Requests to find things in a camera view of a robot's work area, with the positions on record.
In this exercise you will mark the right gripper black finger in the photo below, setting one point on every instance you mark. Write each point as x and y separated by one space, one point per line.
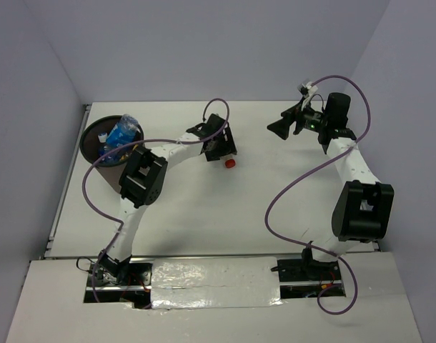
292 112
281 127

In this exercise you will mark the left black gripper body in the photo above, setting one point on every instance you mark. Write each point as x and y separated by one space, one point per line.
221 149

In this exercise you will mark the blue label bottle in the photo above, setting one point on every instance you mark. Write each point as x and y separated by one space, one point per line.
104 147
123 131

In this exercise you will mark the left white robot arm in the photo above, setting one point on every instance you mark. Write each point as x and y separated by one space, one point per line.
143 178

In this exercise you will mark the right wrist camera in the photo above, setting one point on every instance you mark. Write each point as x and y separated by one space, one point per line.
307 90

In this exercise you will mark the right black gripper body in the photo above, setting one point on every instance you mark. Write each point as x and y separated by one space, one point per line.
310 119

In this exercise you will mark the silver foil sheet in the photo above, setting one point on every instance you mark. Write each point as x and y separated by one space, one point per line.
212 283

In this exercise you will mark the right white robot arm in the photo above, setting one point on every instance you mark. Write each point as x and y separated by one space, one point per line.
362 211

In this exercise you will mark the red cap plastic bottle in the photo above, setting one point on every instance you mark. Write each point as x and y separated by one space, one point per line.
228 161

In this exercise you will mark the dark brown round bin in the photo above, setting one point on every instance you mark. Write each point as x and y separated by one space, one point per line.
89 144

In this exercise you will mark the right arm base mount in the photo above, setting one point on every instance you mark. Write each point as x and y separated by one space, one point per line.
299 280

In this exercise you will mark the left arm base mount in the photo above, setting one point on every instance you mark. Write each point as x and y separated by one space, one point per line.
134 288

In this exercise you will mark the yellow cap orange bottle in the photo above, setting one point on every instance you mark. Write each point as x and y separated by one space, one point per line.
120 156

